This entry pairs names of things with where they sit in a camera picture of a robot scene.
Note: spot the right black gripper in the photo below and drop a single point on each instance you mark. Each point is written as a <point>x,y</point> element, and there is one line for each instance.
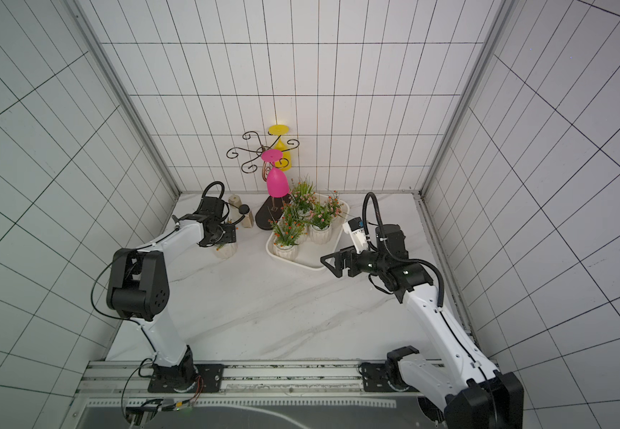
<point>347,262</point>

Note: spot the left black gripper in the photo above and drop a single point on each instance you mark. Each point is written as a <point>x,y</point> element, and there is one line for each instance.
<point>229,236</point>

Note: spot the orange potted plant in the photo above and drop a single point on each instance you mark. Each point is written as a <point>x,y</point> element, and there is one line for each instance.
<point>225,250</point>

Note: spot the pink potted plant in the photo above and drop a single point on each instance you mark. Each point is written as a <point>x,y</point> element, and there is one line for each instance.
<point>320,221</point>

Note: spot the small red flower potted plant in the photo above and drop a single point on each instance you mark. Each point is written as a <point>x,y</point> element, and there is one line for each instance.
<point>335,208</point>

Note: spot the green potted plant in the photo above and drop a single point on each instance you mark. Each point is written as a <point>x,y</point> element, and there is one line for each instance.
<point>303,197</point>

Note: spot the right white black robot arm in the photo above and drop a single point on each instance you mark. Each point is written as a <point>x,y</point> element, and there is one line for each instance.
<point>467,390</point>

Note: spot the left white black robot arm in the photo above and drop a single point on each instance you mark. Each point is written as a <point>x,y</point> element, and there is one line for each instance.
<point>139,291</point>

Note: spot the white rectangular storage tray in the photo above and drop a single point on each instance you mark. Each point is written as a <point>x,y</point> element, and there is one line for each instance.
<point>309,252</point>

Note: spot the black cap spice bottle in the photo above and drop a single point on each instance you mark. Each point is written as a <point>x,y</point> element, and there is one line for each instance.
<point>246,217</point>

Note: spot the beige cap spice bottle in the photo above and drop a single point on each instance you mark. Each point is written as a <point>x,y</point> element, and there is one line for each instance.
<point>235,201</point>

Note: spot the pink plastic goblet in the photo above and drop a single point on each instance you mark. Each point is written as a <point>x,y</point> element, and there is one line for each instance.
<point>275,179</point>

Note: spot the black scroll goblet rack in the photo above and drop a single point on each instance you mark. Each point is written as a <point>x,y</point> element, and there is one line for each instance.
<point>272,209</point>

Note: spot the yellow plastic goblet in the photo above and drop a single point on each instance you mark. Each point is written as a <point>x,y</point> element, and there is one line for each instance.
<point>281,145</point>

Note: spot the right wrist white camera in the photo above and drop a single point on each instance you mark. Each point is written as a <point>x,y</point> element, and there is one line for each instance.
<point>355,229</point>

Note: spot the aluminium mounting rail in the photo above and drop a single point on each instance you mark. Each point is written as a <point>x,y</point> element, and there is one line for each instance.
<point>286,377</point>

